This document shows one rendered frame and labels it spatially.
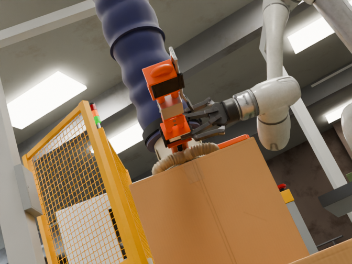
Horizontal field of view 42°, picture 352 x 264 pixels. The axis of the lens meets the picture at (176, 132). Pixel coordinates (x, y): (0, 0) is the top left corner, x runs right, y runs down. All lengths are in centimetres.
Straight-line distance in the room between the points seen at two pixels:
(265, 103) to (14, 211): 190
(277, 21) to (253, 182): 69
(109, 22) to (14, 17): 335
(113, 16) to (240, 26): 443
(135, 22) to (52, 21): 239
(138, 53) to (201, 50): 452
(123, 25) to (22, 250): 154
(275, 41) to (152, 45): 47
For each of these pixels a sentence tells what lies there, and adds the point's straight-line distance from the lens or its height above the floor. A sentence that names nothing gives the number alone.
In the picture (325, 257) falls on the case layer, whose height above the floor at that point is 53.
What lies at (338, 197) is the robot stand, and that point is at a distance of 161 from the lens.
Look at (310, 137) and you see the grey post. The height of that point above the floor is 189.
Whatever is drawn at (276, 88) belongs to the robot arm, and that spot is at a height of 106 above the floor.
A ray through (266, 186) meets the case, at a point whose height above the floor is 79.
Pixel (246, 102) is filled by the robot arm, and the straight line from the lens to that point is 144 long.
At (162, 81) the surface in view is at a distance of 110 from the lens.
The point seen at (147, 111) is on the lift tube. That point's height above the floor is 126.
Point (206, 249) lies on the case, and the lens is 129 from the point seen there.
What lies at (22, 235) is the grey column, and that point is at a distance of 288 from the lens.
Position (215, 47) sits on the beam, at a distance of 622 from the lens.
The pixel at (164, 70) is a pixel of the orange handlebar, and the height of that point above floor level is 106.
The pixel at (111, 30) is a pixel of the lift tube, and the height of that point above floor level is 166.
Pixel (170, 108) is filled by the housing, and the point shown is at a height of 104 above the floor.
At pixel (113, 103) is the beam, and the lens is 665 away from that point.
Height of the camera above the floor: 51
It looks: 23 degrees up
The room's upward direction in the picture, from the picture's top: 22 degrees counter-clockwise
